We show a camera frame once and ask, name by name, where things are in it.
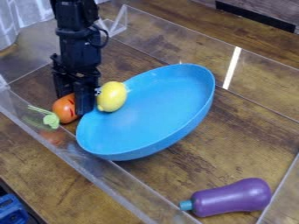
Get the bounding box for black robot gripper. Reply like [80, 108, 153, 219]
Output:
[50, 0, 108, 116]

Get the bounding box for orange toy carrot green leaves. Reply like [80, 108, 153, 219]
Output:
[28, 93, 78, 130]

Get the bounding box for yellow toy lemon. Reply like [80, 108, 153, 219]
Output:
[97, 81, 126, 112]

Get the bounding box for blue round plastic plate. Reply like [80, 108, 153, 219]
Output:
[76, 64, 214, 161]

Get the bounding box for white patterned curtain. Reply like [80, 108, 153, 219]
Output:
[0, 0, 108, 51]

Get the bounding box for blue plastic crate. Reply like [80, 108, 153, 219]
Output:
[0, 193, 29, 224]

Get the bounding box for black baseboard strip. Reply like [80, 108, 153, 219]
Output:
[214, 0, 295, 33]

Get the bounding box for purple toy eggplant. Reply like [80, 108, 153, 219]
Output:
[178, 178, 271, 217]

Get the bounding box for clear acrylic enclosure wall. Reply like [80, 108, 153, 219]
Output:
[0, 0, 299, 224]

